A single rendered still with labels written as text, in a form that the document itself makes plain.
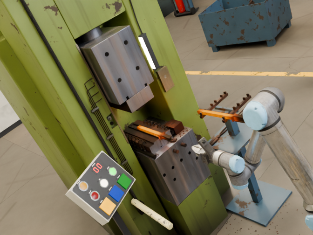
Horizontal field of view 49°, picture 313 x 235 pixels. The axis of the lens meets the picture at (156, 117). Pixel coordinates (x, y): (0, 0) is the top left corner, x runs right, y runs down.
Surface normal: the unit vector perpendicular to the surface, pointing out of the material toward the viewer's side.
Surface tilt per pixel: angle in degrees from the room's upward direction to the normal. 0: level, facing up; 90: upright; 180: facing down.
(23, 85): 90
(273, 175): 0
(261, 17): 90
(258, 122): 83
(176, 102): 90
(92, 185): 60
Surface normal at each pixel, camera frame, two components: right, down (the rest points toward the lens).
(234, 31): -0.58, 0.58
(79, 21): 0.58, 0.17
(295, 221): -0.38, -0.81
